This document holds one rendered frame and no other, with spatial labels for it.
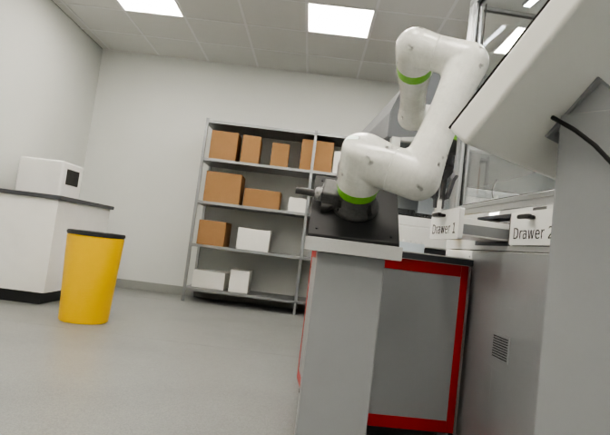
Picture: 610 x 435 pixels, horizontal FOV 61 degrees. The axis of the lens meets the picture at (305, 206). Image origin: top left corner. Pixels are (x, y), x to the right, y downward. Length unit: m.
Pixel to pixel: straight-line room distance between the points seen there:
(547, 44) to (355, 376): 1.03
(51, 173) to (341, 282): 3.85
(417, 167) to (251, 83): 5.10
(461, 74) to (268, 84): 4.93
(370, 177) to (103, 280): 2.83
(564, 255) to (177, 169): 5.62
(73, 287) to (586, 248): 3.49
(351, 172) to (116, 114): 5.40
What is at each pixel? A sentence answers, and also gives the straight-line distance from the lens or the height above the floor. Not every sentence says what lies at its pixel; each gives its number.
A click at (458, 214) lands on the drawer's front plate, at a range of 1.85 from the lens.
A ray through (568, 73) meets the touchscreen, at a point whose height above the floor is 1.06.
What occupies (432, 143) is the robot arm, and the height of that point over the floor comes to 1.05.
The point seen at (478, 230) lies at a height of 0.86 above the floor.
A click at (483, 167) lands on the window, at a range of 2.25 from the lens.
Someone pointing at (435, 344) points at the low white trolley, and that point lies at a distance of 2.12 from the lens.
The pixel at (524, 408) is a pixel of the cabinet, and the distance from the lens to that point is 1.80.
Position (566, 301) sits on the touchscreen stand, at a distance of 0.99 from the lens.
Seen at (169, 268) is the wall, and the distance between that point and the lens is 6.28.
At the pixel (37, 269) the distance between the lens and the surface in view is 4.74.
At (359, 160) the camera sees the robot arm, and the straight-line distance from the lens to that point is 1.43.
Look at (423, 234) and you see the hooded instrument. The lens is 2.79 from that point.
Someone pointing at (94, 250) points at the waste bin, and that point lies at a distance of 3.94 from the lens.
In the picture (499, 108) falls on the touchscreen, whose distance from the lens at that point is 0.91.
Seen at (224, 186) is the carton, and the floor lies 1.28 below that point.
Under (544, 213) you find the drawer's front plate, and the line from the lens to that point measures 1.71.
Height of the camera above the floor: 0.73
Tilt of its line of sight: 5 degrees up
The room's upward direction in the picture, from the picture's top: 7 degrees clockwise
